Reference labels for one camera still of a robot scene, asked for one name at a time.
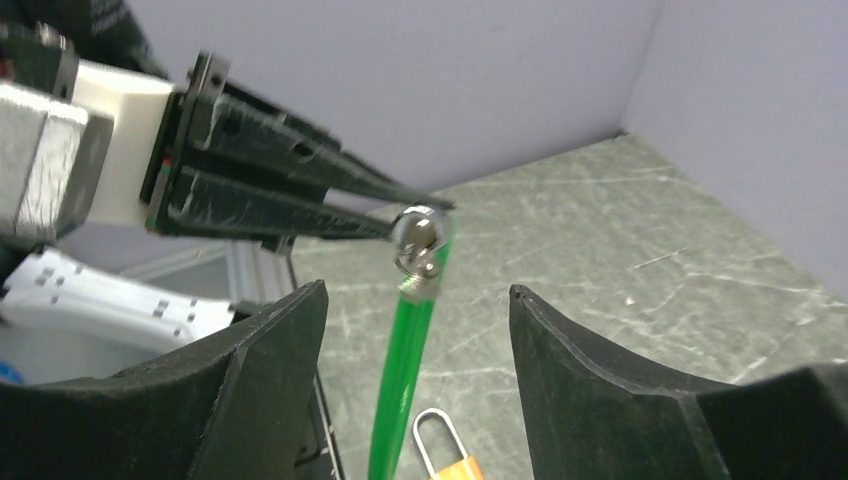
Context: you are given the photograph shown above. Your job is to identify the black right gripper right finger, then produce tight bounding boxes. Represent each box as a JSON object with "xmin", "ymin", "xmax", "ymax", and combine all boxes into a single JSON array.
[{"xmin": 509, "ymin": 284, "xmax": 847, "ymax": 479}]

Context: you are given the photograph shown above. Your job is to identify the brass padlock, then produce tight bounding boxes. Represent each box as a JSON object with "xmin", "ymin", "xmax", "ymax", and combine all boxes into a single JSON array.
[{"xmin": 411, "ymin": 407, "xmax": 485, "ymax": 480}]

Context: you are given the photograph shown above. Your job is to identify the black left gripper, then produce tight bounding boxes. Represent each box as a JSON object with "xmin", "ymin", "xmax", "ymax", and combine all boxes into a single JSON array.
[{"xmin": 142, "ymin": 51, "xmax": 455, "ymax": 240}]

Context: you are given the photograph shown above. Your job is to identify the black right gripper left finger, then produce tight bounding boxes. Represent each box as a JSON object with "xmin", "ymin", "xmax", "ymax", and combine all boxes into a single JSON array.
[{"xmin": 1, "ymin": 280, "xmax": 329, "ymax": 479}]

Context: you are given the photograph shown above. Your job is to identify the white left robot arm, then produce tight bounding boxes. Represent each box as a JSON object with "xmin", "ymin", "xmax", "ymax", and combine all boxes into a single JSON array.
[{"xmin": 1, "ymin": 1, "xmax": 453, "ymax": 353}]

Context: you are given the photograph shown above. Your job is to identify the green cable lock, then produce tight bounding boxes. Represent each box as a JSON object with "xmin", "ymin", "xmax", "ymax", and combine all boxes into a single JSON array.
[{"xmin": 367, "ymin": 205, "xmax": 454, "ymax": 479}]

